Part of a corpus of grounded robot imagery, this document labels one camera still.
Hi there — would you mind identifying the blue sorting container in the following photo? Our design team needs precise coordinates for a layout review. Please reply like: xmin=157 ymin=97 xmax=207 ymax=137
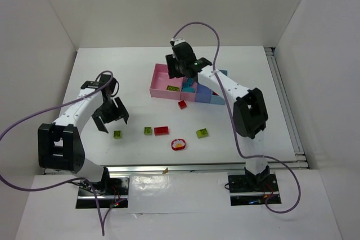
xmin=195 ymin=84 xmax=225 ymax=105

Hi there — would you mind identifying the pink sorting container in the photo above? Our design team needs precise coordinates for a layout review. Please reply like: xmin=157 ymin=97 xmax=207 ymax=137
xmin=149 ymin=64 xmax=197 ymax=102

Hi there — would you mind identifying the long lime lego brick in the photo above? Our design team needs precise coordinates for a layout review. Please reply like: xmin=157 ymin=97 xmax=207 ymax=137
xmin=166 ymin=85 xmax=180 ymax=92

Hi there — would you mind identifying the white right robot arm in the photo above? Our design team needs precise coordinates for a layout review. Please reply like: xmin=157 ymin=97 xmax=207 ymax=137
xmin=165 ymin=38 xmax=269 ymax=188

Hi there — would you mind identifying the small teal lego brick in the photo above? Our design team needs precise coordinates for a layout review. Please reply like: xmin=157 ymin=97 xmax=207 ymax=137
xmin=182 ymin=78 xmax=194 ymax=88

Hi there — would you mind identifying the small lime lego brick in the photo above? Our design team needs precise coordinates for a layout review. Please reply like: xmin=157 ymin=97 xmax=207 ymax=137
xmin=144 ymin=126 xmax=152 ymax=135

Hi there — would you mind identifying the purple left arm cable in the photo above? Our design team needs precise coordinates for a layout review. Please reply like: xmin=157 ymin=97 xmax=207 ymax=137
xmin=0 ymin=70 xmax=120 ymax=237

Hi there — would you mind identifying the long red lego brick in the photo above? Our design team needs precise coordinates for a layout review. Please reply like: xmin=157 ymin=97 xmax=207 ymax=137
xmin=154 ymin=126 xmax=169 ymax=136

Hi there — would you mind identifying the small red lego brick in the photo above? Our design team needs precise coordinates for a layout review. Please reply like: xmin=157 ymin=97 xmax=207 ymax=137
xmin=178 ymin=100 xmax=187 ymax=110

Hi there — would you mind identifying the red flower lego piece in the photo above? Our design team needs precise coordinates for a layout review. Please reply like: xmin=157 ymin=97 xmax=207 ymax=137
xmin=170 ymin=138 xmax=186 ymax=151

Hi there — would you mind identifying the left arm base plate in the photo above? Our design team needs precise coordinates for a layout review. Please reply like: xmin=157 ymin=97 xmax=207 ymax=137
xmin=74 ymin=176 xmax=130 ymax=209

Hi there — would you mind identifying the aluminium table rail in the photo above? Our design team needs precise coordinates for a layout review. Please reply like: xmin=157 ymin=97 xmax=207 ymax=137
xmin=44 ymin=160 xmax=309 ymax=175

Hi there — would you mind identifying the lime square lego brick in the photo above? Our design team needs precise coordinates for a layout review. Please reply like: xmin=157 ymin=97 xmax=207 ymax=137
xmin=113 ymin=130 xmax=122 ymax=139

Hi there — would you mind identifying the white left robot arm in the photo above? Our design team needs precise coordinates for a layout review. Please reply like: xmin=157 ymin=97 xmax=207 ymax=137
xmin=38 ymin=74 xmax=129 ymax=191

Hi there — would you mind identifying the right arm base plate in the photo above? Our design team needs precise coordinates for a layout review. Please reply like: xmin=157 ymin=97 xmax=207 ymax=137
xmin=224 ymin=174 xmax=281 ymax=206

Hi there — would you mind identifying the long teal lego brick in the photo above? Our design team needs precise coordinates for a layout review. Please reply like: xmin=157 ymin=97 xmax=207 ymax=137
xmin=182 ymin=87 xmax=196 ymax=93

